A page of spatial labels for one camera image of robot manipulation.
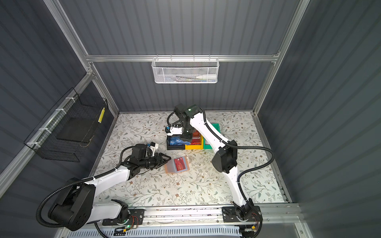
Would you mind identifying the yellow plastic bin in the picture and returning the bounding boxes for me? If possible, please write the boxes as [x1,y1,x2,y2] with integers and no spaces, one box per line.
[185,131,204,150]

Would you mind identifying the red card in yellow bin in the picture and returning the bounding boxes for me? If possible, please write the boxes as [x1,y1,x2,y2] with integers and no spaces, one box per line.
[191,132,201,145]

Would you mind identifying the blue cards in black bin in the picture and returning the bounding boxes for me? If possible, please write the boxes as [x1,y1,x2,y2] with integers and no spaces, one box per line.
[169,136,184,146]

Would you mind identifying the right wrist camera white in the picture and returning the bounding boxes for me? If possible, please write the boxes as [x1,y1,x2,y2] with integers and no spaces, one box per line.
[165,126,183,136]

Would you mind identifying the yellow tag on basket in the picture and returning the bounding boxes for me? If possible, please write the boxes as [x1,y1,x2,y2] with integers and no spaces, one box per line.
[98,107,105,123]

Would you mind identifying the red card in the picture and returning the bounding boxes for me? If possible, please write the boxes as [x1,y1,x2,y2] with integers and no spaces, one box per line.
[191,132,201,145]
[174,157,188,173]

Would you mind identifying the black wire wall basket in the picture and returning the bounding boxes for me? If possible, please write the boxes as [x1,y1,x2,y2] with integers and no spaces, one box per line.
[24,89,108,163]

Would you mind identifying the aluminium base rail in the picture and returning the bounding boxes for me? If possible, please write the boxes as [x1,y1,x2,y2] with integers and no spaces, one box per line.
[56,203,313,238]

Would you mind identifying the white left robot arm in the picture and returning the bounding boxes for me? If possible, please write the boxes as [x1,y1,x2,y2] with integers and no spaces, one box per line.
[38,153,171,231]

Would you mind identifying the black plastic bin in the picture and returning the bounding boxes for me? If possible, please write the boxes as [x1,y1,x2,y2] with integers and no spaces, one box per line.
[166,134,186,150]

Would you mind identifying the green plastic bin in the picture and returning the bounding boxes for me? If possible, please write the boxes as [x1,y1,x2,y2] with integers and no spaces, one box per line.
[199,123,223,152]

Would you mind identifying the black pad in basket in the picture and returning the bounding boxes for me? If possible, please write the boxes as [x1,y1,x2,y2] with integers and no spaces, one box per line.
[57,118,98,144]

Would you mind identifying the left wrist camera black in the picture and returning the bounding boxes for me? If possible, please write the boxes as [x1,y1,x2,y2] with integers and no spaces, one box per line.
[131,142,159,160]

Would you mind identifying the tan leather card holder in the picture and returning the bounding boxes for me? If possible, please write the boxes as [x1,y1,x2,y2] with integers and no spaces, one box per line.
[164,156,190,174]

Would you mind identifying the white marker in basket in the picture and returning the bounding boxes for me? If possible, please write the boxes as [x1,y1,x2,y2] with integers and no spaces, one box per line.
[196,74,217,82]

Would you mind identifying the white wire wall basket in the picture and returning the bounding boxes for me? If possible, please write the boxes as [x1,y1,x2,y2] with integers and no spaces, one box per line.
[151,58,220,84]

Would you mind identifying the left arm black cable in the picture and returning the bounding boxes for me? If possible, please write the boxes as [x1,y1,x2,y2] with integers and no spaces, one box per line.
[35,145,149,229]

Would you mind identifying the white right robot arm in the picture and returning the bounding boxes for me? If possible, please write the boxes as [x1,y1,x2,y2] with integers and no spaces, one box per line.
[174,104,263,222]

